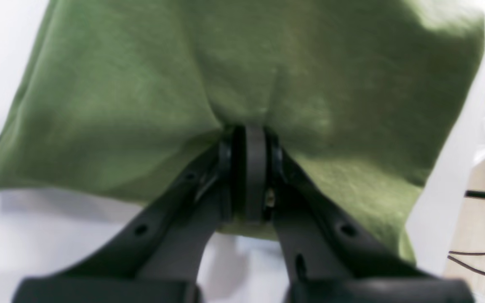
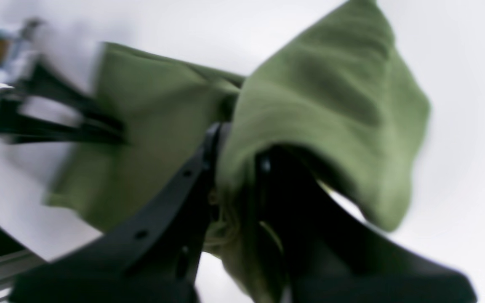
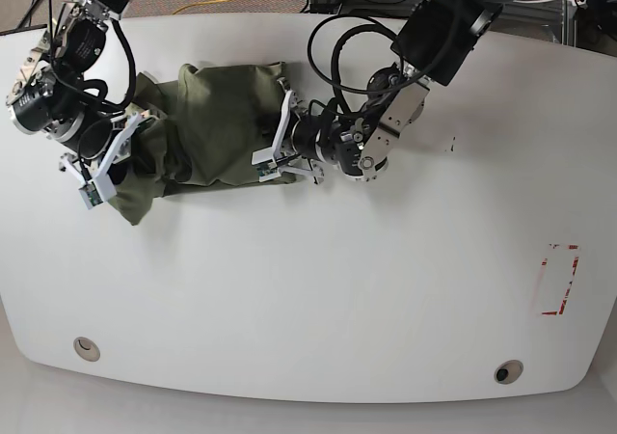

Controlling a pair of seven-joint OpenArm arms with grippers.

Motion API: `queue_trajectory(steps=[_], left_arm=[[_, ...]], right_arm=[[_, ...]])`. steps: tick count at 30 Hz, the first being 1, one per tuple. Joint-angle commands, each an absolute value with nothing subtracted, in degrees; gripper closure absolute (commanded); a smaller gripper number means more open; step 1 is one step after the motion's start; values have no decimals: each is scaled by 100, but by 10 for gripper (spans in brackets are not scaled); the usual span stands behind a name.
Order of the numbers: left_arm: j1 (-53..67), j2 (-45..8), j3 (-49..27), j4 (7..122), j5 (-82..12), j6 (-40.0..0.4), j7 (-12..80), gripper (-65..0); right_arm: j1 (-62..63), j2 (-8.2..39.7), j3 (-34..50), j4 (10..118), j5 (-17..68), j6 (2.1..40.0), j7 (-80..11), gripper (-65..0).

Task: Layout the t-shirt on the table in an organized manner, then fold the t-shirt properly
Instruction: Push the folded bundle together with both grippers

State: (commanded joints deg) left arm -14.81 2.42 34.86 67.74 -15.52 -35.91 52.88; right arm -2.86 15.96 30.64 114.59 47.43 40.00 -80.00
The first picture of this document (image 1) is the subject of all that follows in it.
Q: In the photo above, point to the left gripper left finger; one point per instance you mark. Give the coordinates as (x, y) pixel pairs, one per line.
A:
(156, 257)

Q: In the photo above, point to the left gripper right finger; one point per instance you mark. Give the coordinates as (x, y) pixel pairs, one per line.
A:
(330, 258)

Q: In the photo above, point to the olive green t-shirt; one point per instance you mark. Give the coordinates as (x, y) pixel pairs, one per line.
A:
(119, 95)

